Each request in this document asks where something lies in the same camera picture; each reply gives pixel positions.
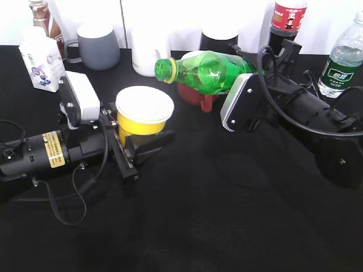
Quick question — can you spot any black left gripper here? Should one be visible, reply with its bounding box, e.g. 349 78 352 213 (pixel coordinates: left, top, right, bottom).
100 103 175 184

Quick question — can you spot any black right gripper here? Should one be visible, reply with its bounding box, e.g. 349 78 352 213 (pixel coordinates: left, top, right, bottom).
229 39 308 132

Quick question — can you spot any yellow paper cup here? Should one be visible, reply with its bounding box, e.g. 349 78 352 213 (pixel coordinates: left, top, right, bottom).
115 86 174 145

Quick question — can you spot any green plastic bottle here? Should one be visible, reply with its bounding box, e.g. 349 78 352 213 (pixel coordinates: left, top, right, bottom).
154 51 258 95

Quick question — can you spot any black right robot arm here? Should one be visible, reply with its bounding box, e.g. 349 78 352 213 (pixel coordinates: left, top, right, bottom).
220 39 362 189

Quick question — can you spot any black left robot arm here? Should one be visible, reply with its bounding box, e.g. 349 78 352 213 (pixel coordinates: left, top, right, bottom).
1 104 175 182

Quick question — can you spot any clear cestbon water bottle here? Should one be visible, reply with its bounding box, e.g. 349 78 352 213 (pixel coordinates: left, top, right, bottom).
318 10 362 98

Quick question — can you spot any cola bottle red label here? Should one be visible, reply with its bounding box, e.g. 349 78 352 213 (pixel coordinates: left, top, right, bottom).
267 0 309 54

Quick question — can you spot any black mug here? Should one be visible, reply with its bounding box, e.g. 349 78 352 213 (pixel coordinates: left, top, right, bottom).
199 28 238 55

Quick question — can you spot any red mug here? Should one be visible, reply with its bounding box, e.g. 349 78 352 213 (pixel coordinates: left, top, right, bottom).
177 83 219 113

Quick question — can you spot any white mug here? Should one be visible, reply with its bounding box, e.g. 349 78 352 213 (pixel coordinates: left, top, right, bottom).
131 27 171 77

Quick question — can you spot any grey mug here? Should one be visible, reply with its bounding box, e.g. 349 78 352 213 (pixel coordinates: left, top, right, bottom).
64 22 121 71

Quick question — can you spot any white blueberry milk carton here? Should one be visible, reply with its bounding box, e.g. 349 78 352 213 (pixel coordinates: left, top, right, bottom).
19 26 65 93

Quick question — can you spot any brown drink bottle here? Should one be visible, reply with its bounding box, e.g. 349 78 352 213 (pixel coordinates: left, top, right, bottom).
28 0 65 61

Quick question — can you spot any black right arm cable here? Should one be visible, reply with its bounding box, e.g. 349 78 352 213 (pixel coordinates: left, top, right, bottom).
256 45 363 138

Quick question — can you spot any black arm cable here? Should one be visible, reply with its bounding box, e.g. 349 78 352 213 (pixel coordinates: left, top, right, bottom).
0 118 110 227
256 45 363 138

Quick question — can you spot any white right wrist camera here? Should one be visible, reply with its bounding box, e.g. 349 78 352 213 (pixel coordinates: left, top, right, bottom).
220 73 263 132

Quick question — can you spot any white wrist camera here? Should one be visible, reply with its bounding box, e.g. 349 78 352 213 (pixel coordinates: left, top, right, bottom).
220 73 263 132
58 71 100 130

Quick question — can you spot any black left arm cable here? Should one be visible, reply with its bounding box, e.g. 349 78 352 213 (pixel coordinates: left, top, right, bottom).
0 118 110 227

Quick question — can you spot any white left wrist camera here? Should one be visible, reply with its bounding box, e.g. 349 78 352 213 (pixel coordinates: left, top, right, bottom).
58 71 100 130

